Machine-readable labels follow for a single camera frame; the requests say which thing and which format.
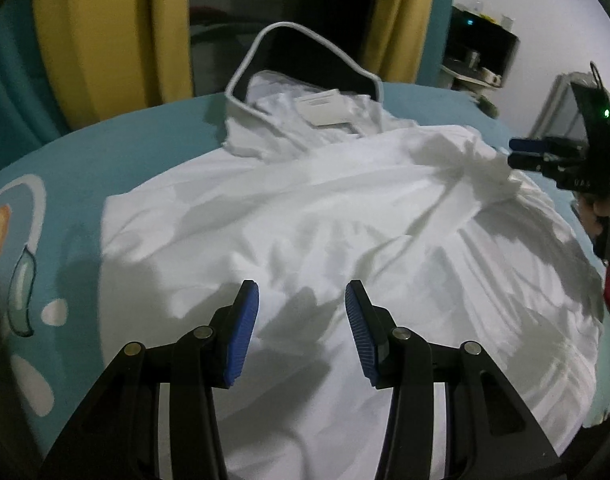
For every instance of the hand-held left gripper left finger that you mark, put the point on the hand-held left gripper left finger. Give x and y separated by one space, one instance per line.
242 340

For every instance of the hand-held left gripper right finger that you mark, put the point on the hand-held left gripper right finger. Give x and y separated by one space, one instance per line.
360 340

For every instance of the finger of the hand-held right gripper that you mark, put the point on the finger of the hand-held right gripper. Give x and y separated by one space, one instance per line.
525 144
525 162

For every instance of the large white garment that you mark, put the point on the large white garment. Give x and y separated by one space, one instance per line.
335 210

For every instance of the person's right hand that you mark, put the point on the person's right hand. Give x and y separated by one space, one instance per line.
601 208

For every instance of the grey framed panel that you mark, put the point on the grey framed panel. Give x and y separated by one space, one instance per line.
560 110

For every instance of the white mug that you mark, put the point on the white mug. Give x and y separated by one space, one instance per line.
491 78

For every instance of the black shelf unit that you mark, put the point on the black shelf unit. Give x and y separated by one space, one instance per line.
485 40

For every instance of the teal curtain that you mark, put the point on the teal curtain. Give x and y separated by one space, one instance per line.
15 85
437 35

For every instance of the yellow curtain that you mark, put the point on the yellow curtain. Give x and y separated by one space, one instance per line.
110 35
400 20

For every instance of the teal printed bed sheet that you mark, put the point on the teal printed bed sheet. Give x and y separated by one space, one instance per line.
150 140

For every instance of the black cloth with white piping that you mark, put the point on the black cloth with white piping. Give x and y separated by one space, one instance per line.
295 60

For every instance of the red cloth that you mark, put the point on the red cloth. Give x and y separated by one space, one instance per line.
207 11

